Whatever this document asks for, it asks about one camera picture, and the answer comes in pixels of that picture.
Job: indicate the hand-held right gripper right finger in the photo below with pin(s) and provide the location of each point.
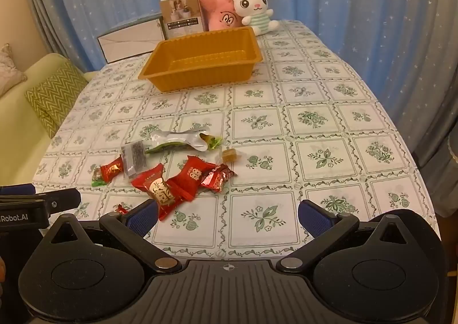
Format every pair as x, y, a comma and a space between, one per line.
315, 218

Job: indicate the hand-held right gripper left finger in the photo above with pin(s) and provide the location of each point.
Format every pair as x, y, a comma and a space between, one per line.
143, 218

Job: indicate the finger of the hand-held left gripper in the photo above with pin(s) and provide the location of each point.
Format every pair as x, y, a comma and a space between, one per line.
60, 199
23, 189

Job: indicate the small red candy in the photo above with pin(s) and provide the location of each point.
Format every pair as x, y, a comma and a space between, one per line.
121, 209

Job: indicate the large red gold-centre snack packet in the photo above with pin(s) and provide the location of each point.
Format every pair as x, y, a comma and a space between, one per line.
157, 190

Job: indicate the red gold-print candy packet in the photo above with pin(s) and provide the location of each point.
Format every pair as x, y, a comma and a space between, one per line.
112, 168

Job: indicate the grey clear snack packet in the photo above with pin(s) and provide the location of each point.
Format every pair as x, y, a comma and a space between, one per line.
134, 157

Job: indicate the plain red snack packet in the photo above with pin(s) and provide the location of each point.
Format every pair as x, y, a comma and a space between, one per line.
193, 172

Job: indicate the shiny red foil candy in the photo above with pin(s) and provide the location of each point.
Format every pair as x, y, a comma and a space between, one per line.
214, 179

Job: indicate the silver and green snack packet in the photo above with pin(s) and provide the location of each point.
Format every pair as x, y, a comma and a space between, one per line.
175, 138

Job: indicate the amber candy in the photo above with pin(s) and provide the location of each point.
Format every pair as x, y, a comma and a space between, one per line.
229, 156

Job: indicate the orange plastic tray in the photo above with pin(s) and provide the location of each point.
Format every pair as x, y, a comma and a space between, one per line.
200, 59

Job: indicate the person's left hand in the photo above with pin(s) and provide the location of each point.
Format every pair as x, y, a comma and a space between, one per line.
2, 269

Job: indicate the pale yellow sofa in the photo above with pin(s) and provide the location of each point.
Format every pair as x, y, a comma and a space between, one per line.
21, 131

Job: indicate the green zigzag cushion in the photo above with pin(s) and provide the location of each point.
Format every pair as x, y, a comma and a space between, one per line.
53, 95

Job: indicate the green floral tablecloth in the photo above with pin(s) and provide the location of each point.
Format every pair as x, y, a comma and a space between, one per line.
322, 113

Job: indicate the beige cushion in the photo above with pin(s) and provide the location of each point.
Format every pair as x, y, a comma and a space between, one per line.
9, 70

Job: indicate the grey lace-trim curtain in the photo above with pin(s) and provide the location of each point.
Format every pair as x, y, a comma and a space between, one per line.
452, 145

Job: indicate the large white cardboard box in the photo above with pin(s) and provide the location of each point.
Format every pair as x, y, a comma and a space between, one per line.
128, 41

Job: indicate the small beige product box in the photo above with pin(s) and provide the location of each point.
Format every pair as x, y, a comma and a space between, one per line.
180, 16

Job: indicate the pink plush toy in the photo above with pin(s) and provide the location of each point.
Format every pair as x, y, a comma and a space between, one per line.
218, 13

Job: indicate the white bunny plush toy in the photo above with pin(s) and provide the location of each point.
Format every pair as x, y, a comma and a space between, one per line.
250, 6

